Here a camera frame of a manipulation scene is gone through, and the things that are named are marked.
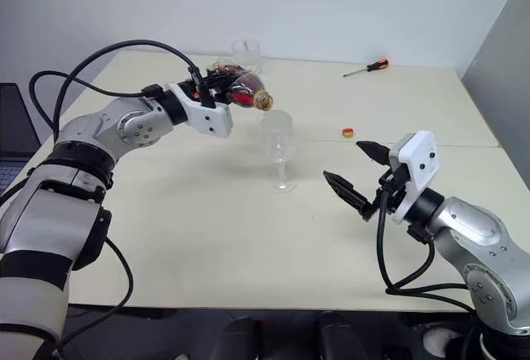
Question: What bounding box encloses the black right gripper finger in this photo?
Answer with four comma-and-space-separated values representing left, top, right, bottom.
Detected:
322, 170, 373, 223
356, 140, 393, 166

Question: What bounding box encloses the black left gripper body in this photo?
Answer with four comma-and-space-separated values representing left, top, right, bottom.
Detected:
178, 66, 218, 108

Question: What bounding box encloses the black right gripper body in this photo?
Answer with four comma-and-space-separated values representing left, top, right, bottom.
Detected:
374, 165, 412, 214

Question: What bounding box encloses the plastic bottle with dark drink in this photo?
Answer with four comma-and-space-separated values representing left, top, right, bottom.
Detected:
206, 60, 275, 112

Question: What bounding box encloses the clear wine glass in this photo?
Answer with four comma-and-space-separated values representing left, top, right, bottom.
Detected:
258, 110, 300, 194

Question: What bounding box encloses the clear glass tumbler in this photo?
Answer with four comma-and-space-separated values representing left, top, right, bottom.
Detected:
230, 40, 264, 74

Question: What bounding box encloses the grey partition panel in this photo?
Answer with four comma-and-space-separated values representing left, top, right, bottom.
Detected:
460, 0, 530, 195

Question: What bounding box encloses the dark laptop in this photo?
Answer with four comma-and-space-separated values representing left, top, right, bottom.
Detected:
0, 82, 42, 195

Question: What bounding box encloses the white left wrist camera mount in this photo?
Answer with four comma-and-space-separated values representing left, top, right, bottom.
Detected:
165, 82, 233, 137

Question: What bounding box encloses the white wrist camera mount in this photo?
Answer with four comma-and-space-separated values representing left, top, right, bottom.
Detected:
165, 82, 233, 137
388, 130, 439, 225

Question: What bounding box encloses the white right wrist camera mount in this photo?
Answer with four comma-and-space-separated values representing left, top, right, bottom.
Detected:
388, 130, 439, 225

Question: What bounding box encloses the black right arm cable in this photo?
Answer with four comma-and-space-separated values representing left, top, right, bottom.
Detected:
375, 190, 477, 311

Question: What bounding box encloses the screwdriver with orange black handle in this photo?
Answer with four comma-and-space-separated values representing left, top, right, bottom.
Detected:
342, 57, 390, 79

